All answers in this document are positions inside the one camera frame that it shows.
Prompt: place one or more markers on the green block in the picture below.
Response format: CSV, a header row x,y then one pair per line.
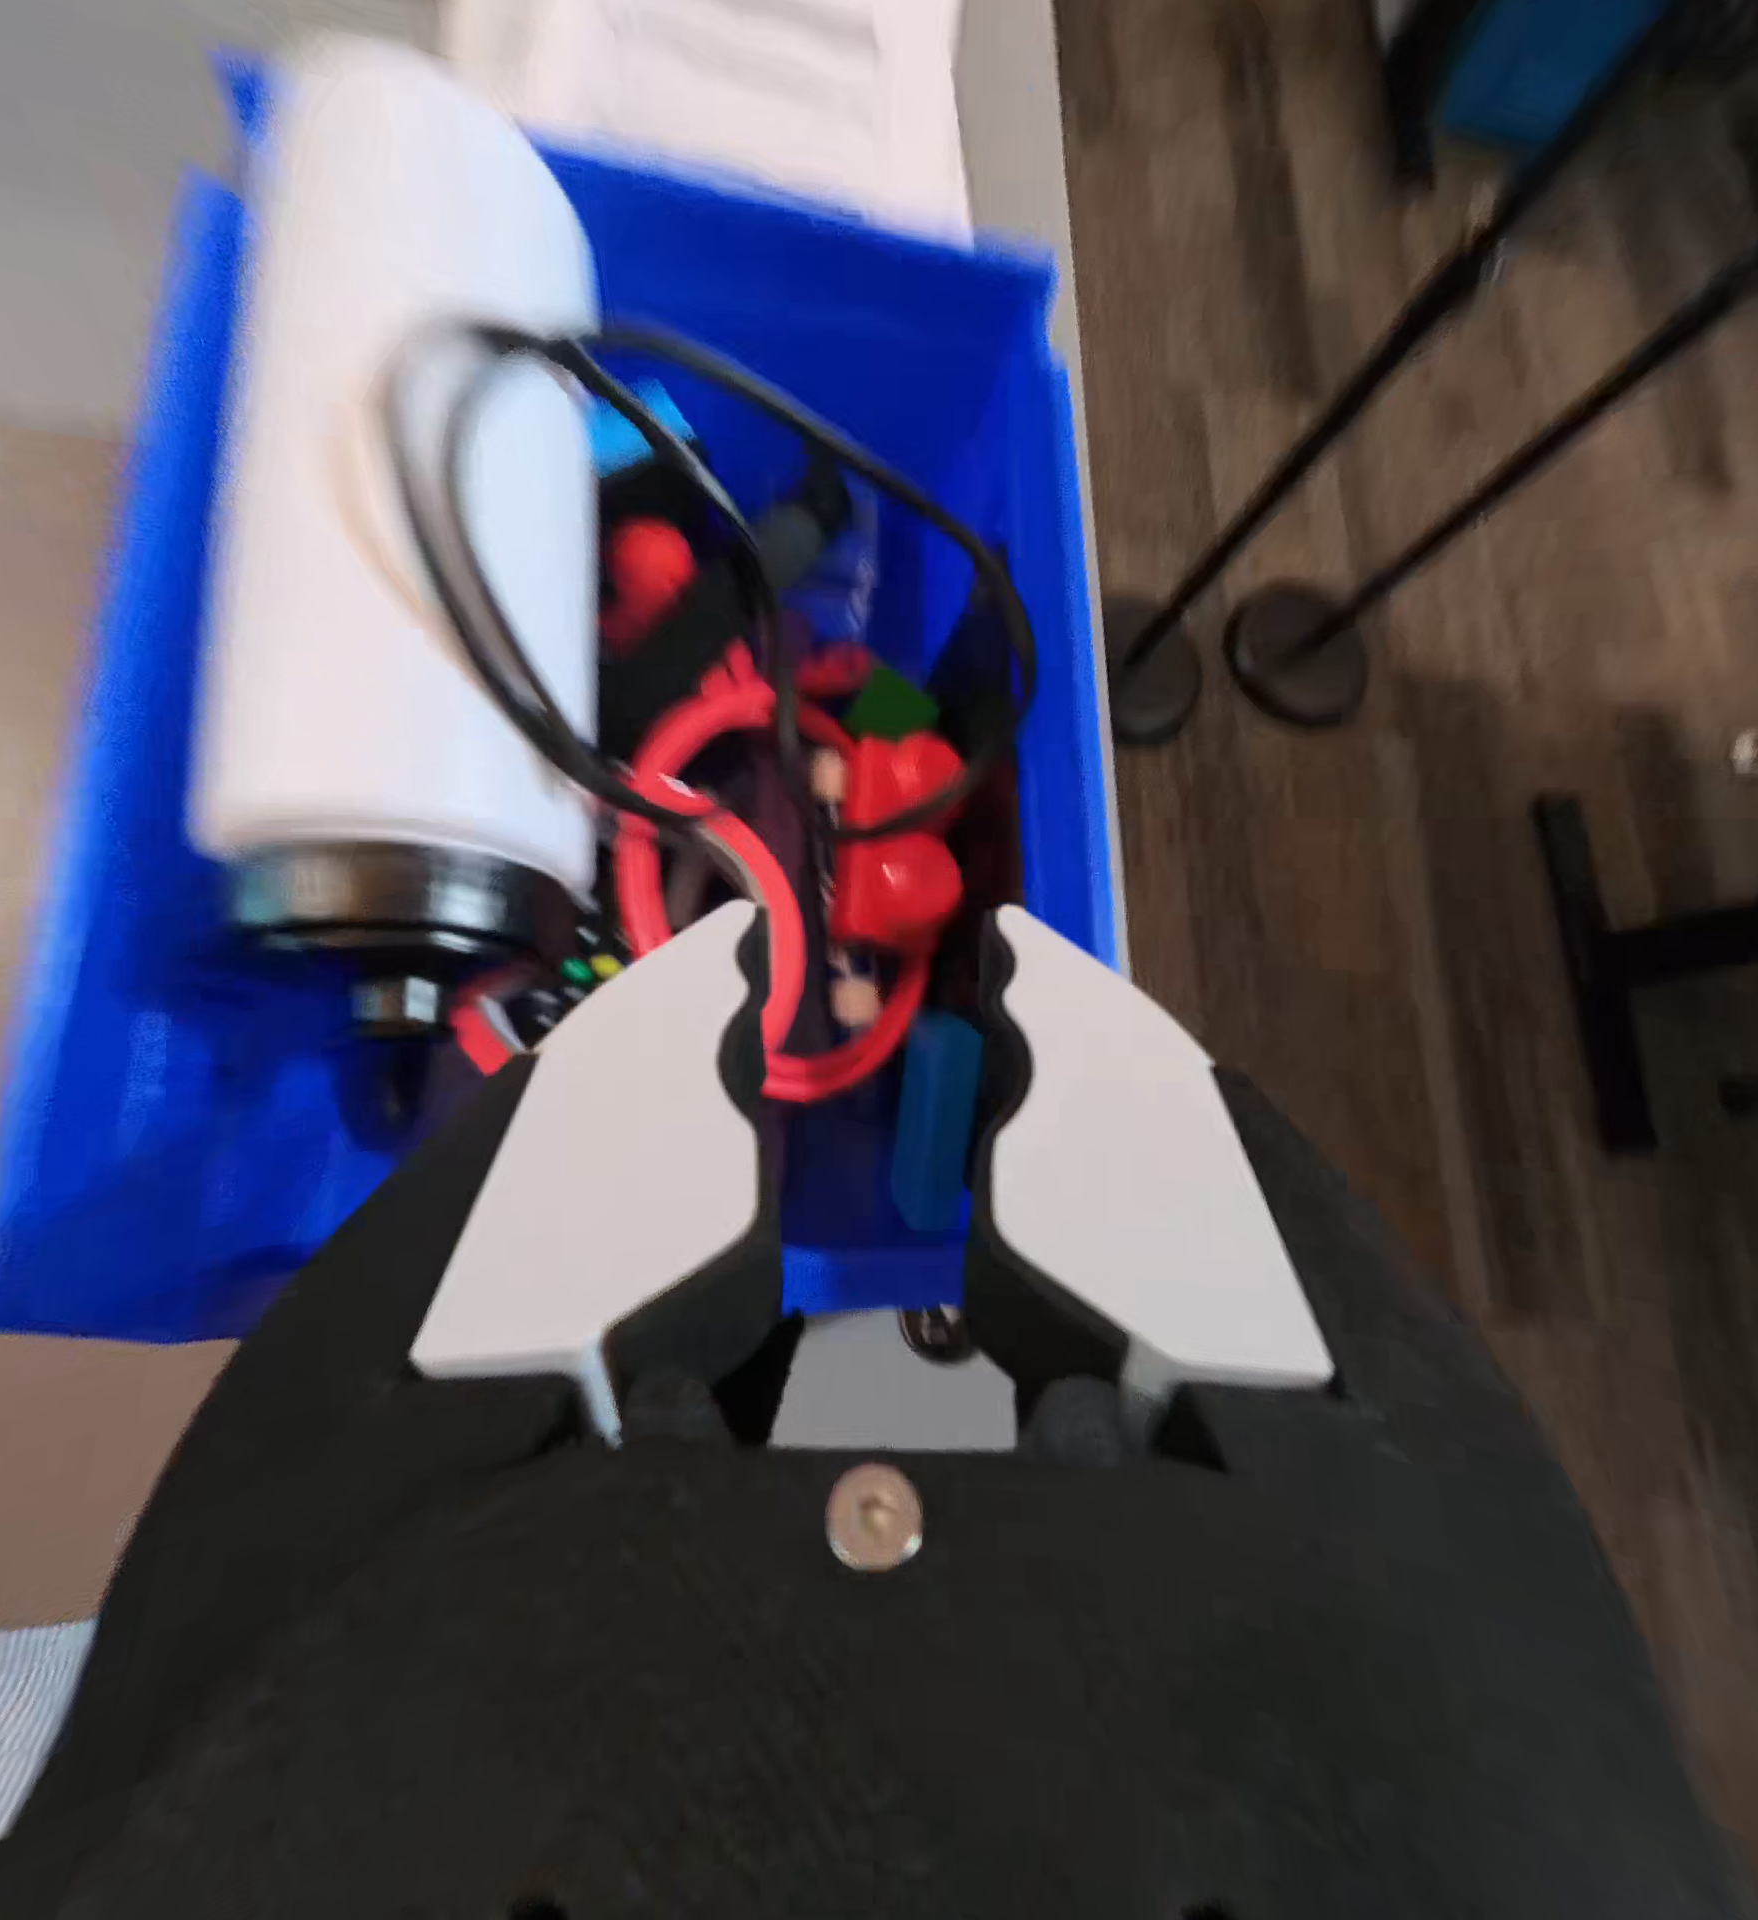
x,y
893,704

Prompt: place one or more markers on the white bottle with black cap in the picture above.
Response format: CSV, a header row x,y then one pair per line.
x,y
369,451

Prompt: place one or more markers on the blue plastic bin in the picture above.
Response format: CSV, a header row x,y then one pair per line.
x,y
114,1171

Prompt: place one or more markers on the blue box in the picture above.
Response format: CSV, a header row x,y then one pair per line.
x,y
1555,68

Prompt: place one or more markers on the light blue piece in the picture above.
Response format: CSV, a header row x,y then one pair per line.
x,y
648,428

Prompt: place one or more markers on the blue plastic bar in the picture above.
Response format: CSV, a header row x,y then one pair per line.
x,y
941,1127

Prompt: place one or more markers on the red round knob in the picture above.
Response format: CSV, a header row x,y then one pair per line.
x,y
648,578

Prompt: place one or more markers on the red plastic block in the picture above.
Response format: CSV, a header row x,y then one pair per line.
x,y
894,893
903,783

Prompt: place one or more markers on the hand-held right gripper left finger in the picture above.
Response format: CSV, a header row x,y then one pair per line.
x,y
624,1184

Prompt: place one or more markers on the white paper sheet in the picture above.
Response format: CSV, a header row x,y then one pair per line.
x,y
700,89

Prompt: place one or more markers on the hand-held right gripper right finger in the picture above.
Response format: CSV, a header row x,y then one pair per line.
x,y
1135,1202

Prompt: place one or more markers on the black round-base stand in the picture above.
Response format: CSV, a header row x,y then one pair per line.
x,y
1297,659
1158,683

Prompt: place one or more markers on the black metal frame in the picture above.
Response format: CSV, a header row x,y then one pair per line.
x,y
1607,975

